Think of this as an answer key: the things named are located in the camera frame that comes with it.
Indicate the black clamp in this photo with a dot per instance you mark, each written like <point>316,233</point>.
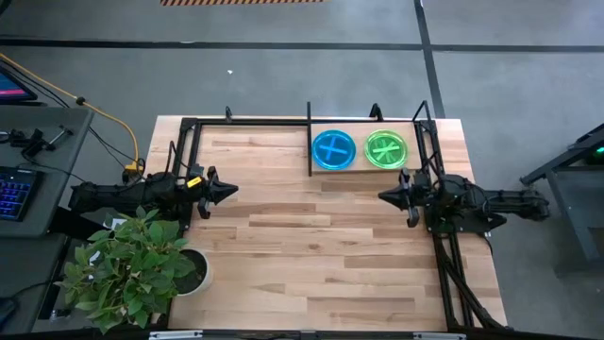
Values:
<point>376,112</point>
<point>229,114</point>

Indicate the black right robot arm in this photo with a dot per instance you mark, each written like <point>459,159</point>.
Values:
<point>500,200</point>

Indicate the screwdriver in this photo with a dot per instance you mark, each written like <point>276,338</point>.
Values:
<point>61,136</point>

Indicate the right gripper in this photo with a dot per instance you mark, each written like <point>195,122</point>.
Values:
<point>417,196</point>

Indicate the computer screen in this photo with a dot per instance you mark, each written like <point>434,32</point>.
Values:
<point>11,90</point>

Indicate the black computer mouse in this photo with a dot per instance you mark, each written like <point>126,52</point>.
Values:
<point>5,311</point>

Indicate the white plant pot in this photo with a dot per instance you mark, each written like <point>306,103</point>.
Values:
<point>205,276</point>

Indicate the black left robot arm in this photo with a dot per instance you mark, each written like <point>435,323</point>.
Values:
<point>122,193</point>

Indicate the backlit black keyboard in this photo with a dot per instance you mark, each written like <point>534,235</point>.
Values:
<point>16,193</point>

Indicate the black hand tool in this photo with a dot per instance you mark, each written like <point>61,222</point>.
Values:
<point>35,141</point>

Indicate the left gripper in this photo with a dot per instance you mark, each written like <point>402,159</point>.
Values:
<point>200,189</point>

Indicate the black metal stand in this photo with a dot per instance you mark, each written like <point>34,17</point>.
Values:
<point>571,222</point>

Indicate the yellow tag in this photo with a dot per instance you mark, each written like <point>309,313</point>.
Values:
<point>193,181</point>

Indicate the grey desk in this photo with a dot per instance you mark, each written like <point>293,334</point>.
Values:
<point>56,189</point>
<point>23,264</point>

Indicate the silver bracket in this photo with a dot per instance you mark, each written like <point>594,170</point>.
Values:
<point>174,335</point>
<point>439,336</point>

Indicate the green leafy plant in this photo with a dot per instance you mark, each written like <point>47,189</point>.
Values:
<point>127,269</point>

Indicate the black aluminium rig frame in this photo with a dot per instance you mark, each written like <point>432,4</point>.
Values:
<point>185,141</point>

